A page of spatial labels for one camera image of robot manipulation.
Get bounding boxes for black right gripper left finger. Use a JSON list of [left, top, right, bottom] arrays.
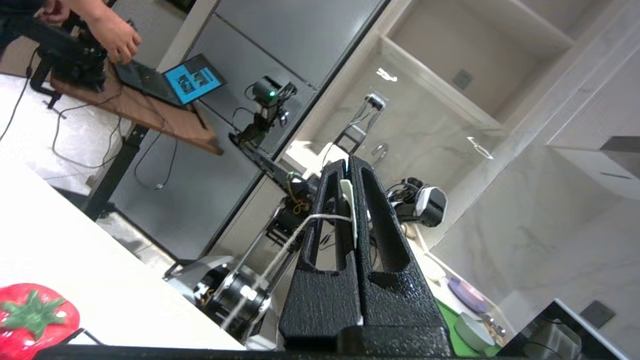
[[278, 159, 364, 350]]

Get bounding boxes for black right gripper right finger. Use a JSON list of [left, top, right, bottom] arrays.
[[350, 156, 449, 329]]

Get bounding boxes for tea bag with string tag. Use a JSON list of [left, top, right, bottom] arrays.
[[220, 179, 359, 331]]

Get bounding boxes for green tray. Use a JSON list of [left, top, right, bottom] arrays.
[[435, 297, 501, 358]]

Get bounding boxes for purple plate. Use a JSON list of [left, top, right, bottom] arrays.
[[448, 277, 488, 315]]

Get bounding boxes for grey bowl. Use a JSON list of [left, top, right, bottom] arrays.
[[454, 312, 496, 352]]

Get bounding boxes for silver microwave oven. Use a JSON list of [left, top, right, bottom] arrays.
[[497, 298, 631, 358]]

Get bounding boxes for wooden desk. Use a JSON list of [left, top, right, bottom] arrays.
[[50, 70, 225, 221]]

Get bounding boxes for grey range hood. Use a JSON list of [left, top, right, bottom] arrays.
[[547, 135, 640, 181]]

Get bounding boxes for open laptop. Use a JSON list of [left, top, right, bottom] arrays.
[[114, 53, 227, 108]]

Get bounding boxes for red tomato kitchen timer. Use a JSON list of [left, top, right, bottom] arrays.
[[0, 282, 81, 360]]

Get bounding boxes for seated man black shirt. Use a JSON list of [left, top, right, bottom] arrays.
[[0, 0, 142, 65]]

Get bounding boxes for dark wall socket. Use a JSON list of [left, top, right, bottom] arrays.
[[580, 300, 617, 330]]

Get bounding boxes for grey wall socket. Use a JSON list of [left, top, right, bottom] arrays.
[[452, 69, 474, 90]]

